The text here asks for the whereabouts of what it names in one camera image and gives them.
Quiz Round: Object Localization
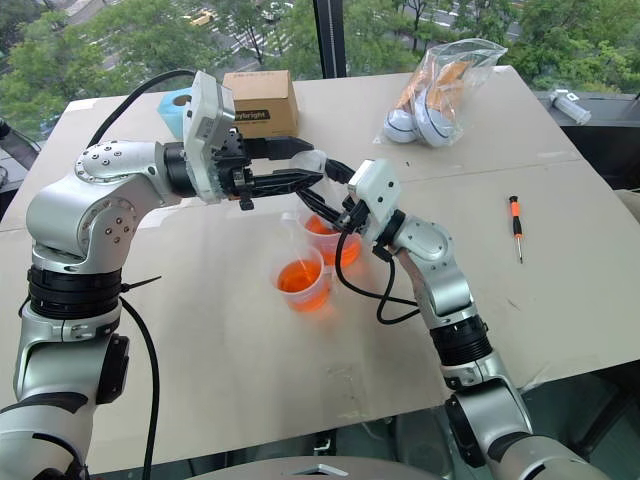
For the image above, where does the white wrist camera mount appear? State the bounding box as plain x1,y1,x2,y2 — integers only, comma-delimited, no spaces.
347,158,403,237
181,69,237,205

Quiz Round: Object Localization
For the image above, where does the white cylindrical device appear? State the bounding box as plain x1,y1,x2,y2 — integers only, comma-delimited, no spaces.
548,89,594,126

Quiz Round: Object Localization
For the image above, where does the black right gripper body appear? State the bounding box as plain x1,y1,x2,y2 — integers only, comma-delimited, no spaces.
339,192,382,247

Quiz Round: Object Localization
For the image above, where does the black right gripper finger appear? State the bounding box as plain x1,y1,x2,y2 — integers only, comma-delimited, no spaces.
298,188,350,227
324,157,357,185

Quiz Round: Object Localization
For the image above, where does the brown cardboard box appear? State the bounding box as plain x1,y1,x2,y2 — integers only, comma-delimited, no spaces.
222,69,301,139

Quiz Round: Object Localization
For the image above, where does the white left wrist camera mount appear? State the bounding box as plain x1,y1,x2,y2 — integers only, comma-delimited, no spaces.
181,69,237,205

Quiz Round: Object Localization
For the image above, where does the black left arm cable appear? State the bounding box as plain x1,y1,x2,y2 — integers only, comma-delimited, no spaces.
85,68,199,480

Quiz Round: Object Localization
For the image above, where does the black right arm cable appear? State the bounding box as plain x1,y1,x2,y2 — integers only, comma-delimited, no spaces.
333,225,422,326

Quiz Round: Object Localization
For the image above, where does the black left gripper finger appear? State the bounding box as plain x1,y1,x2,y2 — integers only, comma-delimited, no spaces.
249,169,326,199
244,135,316,161

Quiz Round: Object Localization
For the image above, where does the orange black screwdriver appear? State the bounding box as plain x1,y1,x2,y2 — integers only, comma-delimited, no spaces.
507,195,525,265

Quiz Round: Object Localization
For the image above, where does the clear plastic bag with shoes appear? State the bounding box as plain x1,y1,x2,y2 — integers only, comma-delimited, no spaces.
382,39,509,149

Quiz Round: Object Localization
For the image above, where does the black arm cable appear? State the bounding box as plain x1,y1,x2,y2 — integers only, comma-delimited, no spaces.
85,68,199,480
333,225,422,326

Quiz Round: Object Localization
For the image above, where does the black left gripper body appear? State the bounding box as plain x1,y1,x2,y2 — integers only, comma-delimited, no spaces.
211,126,259,212

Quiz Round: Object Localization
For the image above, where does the black window ledge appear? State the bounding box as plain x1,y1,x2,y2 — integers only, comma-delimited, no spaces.
530,89,640,192

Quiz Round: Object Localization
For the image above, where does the black zip tie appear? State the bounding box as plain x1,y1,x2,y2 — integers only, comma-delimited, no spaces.
120,275,163,297

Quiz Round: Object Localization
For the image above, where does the black window post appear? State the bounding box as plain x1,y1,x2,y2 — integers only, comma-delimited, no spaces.
312,0,349,79

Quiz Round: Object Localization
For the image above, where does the brown cardboard sheet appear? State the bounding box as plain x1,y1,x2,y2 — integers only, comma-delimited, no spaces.
0,64,583,234
0,157,640,474

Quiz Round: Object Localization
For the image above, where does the clear cup with red liquid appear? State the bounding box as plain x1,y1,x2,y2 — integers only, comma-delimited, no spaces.
296,195,364,268
269,245,335,315

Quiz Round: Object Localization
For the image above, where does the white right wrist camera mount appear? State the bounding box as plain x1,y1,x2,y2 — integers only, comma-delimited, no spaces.
347,158,403,237

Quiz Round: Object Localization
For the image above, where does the grey rounded robot torso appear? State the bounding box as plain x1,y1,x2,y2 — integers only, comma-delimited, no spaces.
183,454,501,480

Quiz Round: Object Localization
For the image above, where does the light blue tissue box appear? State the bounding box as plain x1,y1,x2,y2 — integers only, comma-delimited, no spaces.
157,87,196,142

